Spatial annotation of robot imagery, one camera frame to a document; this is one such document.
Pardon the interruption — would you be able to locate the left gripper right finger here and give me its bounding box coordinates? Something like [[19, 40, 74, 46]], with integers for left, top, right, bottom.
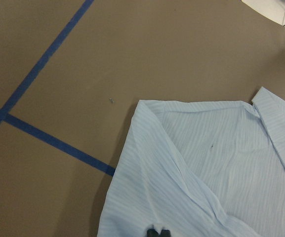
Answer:
[[160, 224, 171, 237]]

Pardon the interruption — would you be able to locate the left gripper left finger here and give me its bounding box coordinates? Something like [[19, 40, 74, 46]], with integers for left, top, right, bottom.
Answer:
[[146, 225, 159, 237]]

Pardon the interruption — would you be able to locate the light blue button-up shirt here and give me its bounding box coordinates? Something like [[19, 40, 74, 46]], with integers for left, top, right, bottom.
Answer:
[[98, 88, 285, 237]]

